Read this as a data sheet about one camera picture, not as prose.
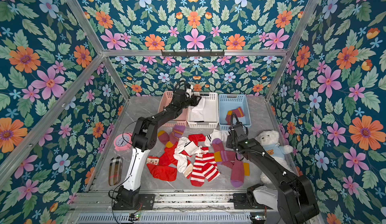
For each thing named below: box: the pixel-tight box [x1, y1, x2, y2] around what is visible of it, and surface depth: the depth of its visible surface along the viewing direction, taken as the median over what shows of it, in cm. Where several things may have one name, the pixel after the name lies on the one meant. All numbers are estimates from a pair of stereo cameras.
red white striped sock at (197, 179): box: [190, 153, 206, 187], surface depth 84 cm
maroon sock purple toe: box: [230, 160, 245, 188], surface depth 83 cm
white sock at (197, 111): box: [191, 97, 206, 123], surface depth 110 cm
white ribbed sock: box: [172, 136, 204, 178], surface depth 90 cm
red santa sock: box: [146, 154, 178, 182], surface depth 85 cm
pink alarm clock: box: [113, 132, 133, 152], surface depth 93 cm
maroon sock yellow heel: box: [212, 138, 237, 168], surface depth 90 cm
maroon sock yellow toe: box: [157, 124, 186, 149], surface depth 98 cm
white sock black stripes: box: [204, 128, 232, 147], surface depth 99 cm
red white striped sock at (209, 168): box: [202, 152, 222, 183], surface depth 85 cm
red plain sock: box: [158, 133, 206, 168], surface depth 90 cm
